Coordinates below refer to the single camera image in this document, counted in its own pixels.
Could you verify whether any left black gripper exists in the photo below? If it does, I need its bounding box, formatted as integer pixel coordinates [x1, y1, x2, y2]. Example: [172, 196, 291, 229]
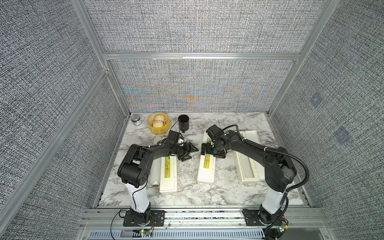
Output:
[173, 141, 198, 162]

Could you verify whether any white wrap dispenser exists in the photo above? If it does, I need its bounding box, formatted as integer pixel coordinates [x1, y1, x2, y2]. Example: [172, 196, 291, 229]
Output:
[160, 156, 178, 194]
[197, 132, 216, 184]
[232, 130, 266, 184]

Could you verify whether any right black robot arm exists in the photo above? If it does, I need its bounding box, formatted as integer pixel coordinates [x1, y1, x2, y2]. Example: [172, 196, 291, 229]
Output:
[206, 125, 298, 226]

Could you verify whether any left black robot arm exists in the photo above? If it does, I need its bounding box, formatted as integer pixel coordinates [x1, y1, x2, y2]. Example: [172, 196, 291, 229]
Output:
[118, 141, 199, 215]

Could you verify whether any left plastic wrap roll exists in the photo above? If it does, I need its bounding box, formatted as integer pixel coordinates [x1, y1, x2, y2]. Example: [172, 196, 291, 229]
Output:
[150, 158, 162, 188]

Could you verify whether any black cup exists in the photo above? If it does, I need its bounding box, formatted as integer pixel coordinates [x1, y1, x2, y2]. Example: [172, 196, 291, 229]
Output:
[178, 115, 190, 133]

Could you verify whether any yellow bowl with buns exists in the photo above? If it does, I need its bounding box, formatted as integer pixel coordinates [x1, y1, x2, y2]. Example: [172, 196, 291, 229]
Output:
[147, 113, 171, 135]

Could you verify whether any small silver tin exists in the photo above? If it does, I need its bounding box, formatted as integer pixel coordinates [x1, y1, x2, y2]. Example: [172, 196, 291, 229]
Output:
[130, 114, 142, 126]

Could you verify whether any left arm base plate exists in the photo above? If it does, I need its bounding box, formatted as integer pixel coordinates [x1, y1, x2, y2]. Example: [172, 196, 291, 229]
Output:
[123, 209, 165, 227]

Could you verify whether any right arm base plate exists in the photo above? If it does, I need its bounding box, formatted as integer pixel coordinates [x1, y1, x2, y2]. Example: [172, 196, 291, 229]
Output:
[242, 209, 289, 226]

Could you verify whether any right black corrugated cable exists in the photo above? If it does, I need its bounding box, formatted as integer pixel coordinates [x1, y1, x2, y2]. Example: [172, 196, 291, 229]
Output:
[221, 124, 310, 238]

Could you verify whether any aluminium mounting rail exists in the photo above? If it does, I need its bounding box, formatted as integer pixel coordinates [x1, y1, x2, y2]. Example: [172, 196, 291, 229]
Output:
[80, 206, 332, 229]

